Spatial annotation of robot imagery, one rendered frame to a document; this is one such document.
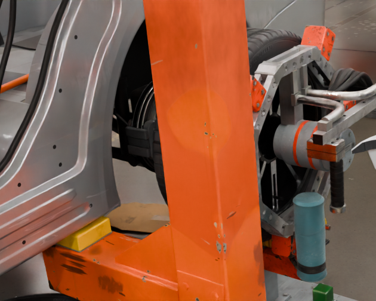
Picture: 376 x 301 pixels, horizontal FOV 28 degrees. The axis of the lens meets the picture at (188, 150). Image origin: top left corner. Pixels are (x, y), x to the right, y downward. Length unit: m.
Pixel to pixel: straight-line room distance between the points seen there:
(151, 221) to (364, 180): 1.15
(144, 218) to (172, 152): 2.09
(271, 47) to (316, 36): 0.17
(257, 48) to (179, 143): 0.56
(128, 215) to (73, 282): 1.66
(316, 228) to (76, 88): 0.78
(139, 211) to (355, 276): 1.22
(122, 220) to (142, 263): 1.82
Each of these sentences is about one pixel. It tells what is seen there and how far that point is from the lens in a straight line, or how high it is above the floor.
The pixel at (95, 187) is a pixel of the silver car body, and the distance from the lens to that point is 2.12.
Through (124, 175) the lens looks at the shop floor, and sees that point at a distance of 4.36.
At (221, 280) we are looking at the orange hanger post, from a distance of 1.79.
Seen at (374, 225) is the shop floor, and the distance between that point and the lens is 3.61.
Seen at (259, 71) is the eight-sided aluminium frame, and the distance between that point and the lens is 2.11.
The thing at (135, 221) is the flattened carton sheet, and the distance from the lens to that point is 3.77.
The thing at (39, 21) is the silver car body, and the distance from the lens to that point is 4.19.
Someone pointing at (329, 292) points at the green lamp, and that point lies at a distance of 1.91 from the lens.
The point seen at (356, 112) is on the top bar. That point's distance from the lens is 2.12.
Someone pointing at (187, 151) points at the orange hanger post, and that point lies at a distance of 1.68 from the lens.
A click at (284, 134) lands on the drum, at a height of 0.89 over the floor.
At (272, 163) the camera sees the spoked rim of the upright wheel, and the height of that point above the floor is 0.77.
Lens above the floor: 1.69
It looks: 21 degrees down
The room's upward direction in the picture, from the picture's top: 6 degrees counter-clockwise
